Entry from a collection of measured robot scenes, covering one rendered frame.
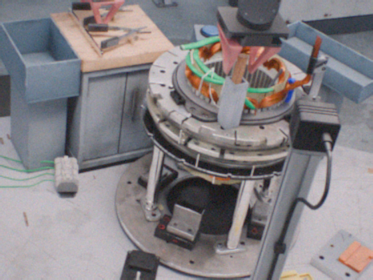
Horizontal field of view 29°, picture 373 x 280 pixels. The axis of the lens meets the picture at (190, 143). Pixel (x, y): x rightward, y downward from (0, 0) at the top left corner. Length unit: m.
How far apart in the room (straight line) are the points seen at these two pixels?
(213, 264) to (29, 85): 0.48
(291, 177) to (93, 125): 0.77
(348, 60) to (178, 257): 0.58
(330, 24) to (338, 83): 2.46
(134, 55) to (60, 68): 0.15
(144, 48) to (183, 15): 2.44
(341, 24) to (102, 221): 2.76
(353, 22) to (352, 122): 0.87
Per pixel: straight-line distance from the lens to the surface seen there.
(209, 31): 1.59
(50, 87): 1.40
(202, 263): 1.38
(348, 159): 1.77
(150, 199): 1.43
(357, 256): 1.49
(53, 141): 1.52
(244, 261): 1.40
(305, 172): 0.79
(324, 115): 0.75
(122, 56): 1.41
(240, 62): 1.15
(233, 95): 1.17
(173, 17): 3.85
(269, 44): 1.11
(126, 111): 1.51
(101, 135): 1.52
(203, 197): 1.54
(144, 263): 1.31
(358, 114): 3.42
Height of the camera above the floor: 1.80
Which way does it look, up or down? 38 degrees down
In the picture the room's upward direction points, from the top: 11 degrees clockwise
